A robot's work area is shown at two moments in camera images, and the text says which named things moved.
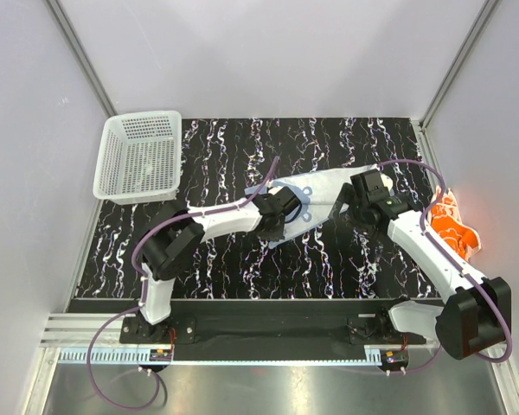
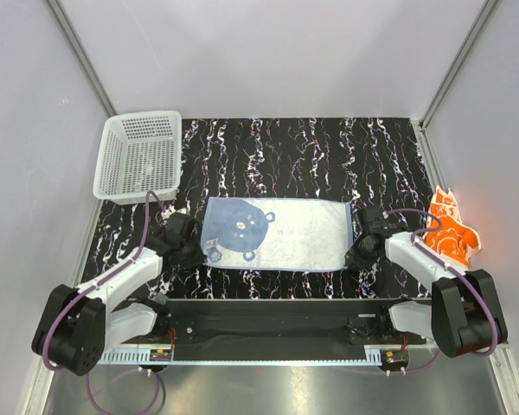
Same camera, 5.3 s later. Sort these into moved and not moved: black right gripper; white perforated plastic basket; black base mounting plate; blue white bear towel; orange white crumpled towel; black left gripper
Moved: black right gripper; blue white bear towel; black left gripper
Not moved: orange white crumpled towel; white perforated plastic basket; black base mounting plate
